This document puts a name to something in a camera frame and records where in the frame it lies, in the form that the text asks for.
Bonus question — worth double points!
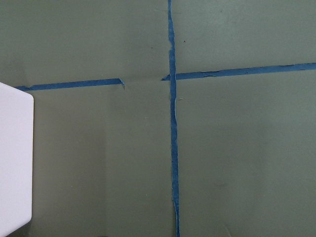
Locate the white pillar with base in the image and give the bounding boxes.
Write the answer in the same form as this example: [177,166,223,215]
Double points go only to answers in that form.
[0,83,34,237]

